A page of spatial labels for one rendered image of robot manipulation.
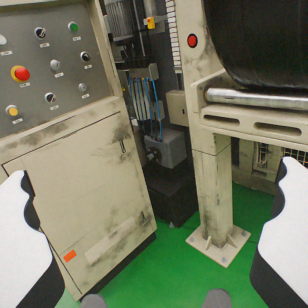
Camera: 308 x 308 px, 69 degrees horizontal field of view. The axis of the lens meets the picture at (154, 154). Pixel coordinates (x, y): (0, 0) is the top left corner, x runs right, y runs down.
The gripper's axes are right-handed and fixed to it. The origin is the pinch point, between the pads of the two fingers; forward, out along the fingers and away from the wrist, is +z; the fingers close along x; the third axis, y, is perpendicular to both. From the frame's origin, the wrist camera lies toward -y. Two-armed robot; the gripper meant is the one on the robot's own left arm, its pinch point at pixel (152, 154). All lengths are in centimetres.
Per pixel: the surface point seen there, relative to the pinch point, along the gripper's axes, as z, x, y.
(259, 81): 46, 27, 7
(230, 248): 69, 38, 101
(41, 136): 60, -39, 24
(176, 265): 65, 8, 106
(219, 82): 68, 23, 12
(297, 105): 42, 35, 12
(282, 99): 44, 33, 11
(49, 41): 74, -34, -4
